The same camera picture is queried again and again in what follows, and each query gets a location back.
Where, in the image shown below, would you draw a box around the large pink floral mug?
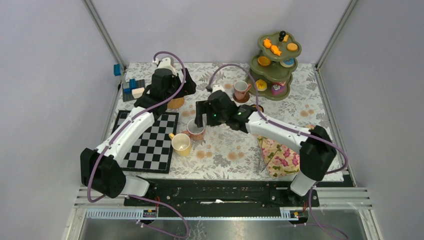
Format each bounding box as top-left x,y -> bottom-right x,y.
182,119 -> 206,141

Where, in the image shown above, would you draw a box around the yellow frosted donut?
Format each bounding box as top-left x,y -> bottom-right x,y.
255,79 -> 268,92

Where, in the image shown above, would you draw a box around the metal tongs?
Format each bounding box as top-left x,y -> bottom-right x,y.
256,136 -> 272,175

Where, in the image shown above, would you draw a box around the purple candy packet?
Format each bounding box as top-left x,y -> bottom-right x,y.
271,84 -> 286,96

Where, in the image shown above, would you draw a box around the pink strawberry cake slice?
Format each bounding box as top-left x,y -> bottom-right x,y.
275,81 -> 287,87

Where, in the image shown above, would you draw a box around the small orange cookie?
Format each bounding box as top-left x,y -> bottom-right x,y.
269,45 -> 282,56

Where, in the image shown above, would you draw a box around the orange bear cookie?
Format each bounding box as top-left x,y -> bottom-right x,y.
263,38 -> 273,49

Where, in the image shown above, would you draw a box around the blue frosted donut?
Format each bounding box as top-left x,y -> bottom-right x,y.
280,58 -> 295,68

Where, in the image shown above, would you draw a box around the round orange biscuit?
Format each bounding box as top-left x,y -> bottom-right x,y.
286,42 -> 299,52

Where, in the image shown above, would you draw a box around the dark brown round coaster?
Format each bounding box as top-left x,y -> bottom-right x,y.
232,92 -> 250,103

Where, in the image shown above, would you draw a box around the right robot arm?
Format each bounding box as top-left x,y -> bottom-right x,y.
194,90 -> 337,206

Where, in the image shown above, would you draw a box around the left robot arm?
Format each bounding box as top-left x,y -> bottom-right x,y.
80,67 -> 197,206

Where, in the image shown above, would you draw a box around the yellow mug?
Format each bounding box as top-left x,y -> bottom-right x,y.
168,133 -> 192,157

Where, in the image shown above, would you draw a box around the floral tablecloth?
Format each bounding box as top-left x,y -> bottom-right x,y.
96,62 -> 332,182

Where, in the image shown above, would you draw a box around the toy block set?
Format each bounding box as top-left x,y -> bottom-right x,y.
122,78 -> 146,102

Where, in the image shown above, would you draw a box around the green three-tier serving stand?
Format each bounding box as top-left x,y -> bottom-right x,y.
245,30 -> 302,101

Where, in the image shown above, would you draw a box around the black white chessboard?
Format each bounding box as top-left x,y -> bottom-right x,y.
120,112 -> 179,174

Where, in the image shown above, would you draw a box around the floral snack tray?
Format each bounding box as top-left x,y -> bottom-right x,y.
264,138 -> 300,178

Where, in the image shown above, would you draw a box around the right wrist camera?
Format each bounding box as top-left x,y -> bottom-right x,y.
206,84 -> 225,93

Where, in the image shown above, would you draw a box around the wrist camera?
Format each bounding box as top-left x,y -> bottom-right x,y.
152,56 -> 178,76
206,84 -> 225,93

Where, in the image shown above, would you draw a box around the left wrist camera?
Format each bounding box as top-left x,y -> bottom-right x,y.
152,56 -> 178,76

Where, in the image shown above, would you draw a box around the blue clip on frame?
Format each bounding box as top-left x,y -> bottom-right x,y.
113,63 -> 122,77

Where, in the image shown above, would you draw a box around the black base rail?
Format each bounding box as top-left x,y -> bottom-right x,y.
145,179 -> 320,218

